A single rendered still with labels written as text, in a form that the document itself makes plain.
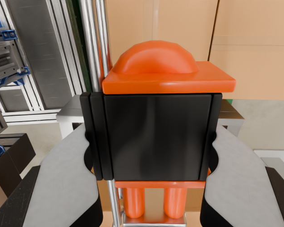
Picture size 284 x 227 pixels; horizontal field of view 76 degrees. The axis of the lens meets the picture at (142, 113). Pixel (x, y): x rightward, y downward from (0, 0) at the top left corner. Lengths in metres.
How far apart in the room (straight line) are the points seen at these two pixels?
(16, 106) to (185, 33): 1.07
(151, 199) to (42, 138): 1.53
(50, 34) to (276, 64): 1.00
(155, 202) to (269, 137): 1.58
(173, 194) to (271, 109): 1.47
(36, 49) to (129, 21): 0.63
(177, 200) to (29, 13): 1.07
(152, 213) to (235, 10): 0.63
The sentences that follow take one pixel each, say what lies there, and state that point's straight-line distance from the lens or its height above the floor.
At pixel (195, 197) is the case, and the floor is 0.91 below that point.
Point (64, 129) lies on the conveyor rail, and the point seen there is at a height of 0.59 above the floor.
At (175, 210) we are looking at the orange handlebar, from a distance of 0.20.
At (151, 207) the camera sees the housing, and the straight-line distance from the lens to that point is 0.21.
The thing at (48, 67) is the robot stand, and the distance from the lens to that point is 1.15.
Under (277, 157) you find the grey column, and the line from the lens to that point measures 1.89.
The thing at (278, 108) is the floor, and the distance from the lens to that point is 1.64.
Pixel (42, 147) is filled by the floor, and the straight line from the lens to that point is 1.76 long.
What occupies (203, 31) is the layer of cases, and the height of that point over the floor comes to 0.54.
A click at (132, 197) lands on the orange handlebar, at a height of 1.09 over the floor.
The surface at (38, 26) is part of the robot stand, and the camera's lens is 1.12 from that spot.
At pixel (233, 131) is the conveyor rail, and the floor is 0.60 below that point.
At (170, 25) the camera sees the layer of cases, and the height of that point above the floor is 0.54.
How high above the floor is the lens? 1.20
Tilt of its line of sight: 62 degrees down
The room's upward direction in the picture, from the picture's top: 177 degrees counter-clockwise
